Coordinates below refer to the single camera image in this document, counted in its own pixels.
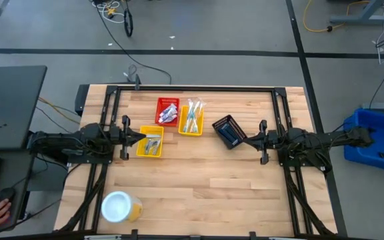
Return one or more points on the blue disposable razor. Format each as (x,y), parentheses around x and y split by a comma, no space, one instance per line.
(227,135)
(233,133)

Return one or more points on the black plastic basket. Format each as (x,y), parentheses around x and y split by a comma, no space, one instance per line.
(235,125)

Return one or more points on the blue toothbrush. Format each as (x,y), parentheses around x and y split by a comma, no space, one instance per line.
(196,117)
(187,116)

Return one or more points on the black computer mouse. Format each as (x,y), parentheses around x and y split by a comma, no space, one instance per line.
(8,192)

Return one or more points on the black desk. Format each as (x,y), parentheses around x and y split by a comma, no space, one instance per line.
(12,100)

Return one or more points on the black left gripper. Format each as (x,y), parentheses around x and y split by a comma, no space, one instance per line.
(124,136)

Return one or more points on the white-lidded yellow jar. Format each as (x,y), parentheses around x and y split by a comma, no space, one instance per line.
(117,206)

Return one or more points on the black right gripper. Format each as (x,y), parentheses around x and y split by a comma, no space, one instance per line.
(272,140)

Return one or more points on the yellow plastic basket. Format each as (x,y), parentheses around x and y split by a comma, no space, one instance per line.
(140,146)
(192,134)

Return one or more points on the silver nail clipper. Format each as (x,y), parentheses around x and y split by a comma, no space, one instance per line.
(157,146)
(147,147)
(152,146)
(153,136)

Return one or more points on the blue plastic bin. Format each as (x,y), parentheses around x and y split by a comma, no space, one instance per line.
(375,150)

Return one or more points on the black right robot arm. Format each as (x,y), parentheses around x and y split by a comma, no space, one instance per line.
(325,141)

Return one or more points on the grey desk leg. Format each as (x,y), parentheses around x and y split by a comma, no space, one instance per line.
(362,19)

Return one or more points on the black camera post clamp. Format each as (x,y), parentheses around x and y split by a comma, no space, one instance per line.
(137,81)

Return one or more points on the red toothbrush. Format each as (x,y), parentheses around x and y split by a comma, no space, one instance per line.
(200,113)

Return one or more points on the white blue toothpaste tube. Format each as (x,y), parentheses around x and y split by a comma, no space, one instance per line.
(170,117)
(170,108)
(166,120)
(168,113)

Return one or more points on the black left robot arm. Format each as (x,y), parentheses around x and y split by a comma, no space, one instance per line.
(78,140)

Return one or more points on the green toothbrush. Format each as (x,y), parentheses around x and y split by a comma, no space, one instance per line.
(192,116)

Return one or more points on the red plastic basket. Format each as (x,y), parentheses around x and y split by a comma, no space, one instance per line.
(167,101)

